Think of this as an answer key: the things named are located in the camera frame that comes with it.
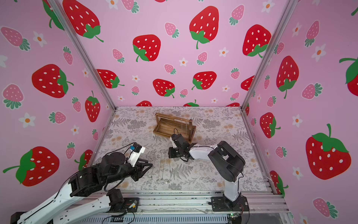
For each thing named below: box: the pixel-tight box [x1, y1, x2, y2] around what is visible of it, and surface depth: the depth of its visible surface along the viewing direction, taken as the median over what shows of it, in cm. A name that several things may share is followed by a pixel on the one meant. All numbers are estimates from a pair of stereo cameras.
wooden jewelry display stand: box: [152, 112, 197, 145], surface depth 109 cm
